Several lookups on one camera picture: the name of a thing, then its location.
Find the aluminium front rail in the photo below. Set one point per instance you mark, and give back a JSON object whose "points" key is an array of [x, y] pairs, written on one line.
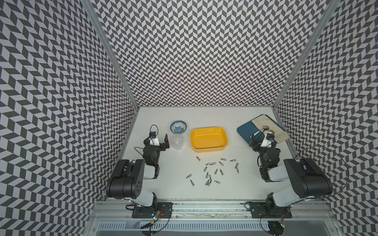
{"points": [[212, 210]]}

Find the beige cloth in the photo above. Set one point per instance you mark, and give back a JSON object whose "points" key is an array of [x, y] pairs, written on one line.
{"points": [[263, 120]]}

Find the silver bit cluster lower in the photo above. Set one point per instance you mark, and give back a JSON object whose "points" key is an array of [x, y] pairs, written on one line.
{"points": [[209, 181]]}

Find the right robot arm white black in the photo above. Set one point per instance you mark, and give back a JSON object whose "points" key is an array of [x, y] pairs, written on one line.
{"points": [[306, 178]]}

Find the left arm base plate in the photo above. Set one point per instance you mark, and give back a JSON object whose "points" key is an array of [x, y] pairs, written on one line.
{"points": [[148, 212]]}

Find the yellow plastic storage box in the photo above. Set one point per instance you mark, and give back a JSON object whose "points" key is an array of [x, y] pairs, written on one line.
{"points": [[208, 139]]}

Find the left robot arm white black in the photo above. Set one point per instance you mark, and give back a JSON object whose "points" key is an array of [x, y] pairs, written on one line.
{"points": [[126, 181]]}

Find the clear plastic cup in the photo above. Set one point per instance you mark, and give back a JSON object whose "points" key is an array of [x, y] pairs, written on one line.
{"points": [[176, 141]]}

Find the teal blue tray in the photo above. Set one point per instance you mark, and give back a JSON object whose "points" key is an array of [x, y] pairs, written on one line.
{"points": [[248, 129]]}

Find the blue white patterned bowl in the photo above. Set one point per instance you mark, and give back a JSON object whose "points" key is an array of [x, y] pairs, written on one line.
{"points": [[178, 127]]}

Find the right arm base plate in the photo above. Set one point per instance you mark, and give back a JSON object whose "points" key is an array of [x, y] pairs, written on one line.
{"points": [[261, 210]]}

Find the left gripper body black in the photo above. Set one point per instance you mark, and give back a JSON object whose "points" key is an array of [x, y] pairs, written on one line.
{"points": [[161, 147]]}

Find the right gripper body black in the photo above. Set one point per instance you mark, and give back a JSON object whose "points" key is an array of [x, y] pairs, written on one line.
{"points": [[257, 145]]}

